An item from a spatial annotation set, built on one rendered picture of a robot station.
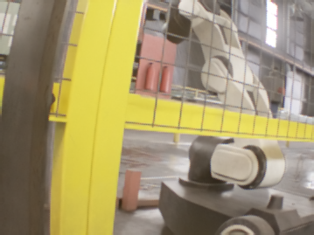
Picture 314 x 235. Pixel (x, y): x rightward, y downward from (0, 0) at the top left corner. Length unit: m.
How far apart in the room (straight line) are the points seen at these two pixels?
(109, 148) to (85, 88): 0.10
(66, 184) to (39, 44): 0.26
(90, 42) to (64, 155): 0.17
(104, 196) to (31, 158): 0.26
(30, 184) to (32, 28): 0.15
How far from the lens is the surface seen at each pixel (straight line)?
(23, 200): 0.36
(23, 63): 0.34
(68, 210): 0.56
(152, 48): 8.07
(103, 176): 0.58
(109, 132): 0.57
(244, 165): 1.11
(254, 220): 0.85
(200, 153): 1.30
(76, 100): 0.54
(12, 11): 6.72
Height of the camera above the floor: 0.43
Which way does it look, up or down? 1 degrees down
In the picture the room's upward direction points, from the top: 8 degrees clockwise
